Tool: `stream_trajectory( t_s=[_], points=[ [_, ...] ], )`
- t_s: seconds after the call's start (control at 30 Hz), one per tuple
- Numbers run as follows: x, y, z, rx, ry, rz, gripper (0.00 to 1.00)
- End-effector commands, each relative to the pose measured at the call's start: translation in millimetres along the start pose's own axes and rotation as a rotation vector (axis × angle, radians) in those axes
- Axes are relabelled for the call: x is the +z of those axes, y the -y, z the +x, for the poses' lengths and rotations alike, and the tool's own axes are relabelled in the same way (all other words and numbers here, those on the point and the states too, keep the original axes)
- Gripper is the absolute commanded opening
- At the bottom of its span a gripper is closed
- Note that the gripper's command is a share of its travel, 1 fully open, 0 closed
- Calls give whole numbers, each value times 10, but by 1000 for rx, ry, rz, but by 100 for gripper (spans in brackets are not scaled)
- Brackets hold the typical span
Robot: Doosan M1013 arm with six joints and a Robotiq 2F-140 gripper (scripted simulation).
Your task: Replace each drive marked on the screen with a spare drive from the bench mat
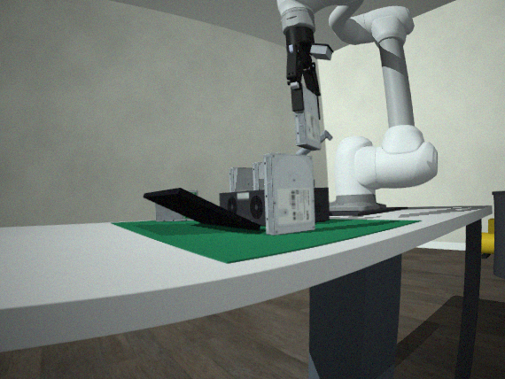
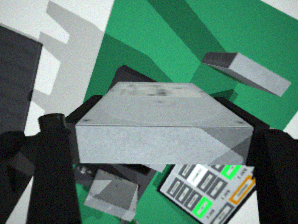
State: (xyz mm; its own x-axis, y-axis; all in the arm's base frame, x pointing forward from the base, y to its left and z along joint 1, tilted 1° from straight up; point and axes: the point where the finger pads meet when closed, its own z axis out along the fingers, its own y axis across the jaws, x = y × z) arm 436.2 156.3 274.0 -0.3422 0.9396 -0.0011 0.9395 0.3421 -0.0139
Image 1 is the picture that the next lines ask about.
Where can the green bench mat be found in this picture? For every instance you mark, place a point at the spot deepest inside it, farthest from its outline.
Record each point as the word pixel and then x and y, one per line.
pixel 237 244

